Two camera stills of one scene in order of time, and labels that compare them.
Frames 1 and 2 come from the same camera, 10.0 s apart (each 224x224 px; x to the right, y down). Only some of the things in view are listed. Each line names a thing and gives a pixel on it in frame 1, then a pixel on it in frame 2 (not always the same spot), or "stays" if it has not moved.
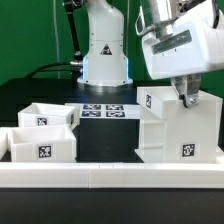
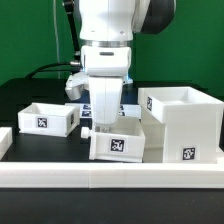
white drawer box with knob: [44, 144] -> [123, 141]
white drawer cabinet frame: [171, 133] stays
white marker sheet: [109, 111] stays
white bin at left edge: [6, 134] stays
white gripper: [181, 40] -> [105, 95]
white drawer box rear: [49, 114] stays
